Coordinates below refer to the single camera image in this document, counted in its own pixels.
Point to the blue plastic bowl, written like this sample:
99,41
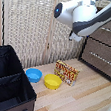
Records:
33,75

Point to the beige folding screen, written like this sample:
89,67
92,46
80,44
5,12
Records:
29,24

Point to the narrow brown drawer front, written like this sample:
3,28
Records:
109,38

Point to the yellow plastic bowl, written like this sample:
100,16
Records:
52,81

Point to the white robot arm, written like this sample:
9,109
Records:
85,13

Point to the black fabric storage case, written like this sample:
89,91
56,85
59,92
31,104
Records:
4,81

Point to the large brown drawer front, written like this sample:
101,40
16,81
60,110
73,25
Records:
100,57

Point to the red yellow patterned box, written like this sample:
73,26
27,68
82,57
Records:
67,72

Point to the brown wooden drawer cabinet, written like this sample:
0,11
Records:
104,48

